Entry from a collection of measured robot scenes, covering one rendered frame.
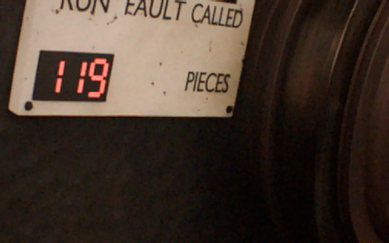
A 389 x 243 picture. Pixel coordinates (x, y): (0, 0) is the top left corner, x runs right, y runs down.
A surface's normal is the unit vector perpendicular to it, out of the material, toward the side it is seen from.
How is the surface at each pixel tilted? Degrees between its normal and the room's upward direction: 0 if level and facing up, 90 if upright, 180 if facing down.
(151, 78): 90
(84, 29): 90
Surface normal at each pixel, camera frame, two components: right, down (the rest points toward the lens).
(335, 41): -0.67, -0.21
